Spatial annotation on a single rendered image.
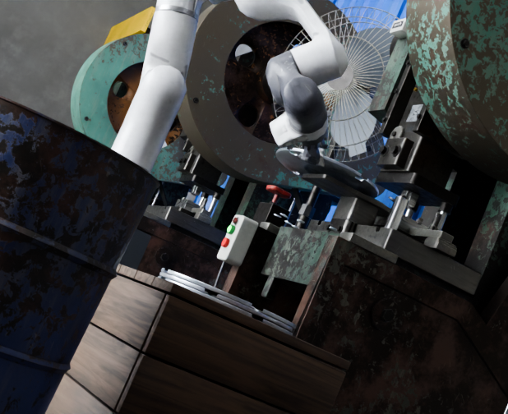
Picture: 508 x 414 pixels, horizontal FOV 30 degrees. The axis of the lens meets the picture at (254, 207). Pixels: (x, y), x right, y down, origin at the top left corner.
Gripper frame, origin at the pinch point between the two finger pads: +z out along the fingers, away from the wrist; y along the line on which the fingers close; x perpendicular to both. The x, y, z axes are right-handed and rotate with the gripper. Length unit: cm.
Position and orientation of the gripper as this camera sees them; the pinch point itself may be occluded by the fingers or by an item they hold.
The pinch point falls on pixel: (319, 155)
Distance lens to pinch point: 241.8
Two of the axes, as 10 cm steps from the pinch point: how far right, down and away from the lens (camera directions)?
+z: 1.7, 3.0, 9.4
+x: -9.0, -3.4, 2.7
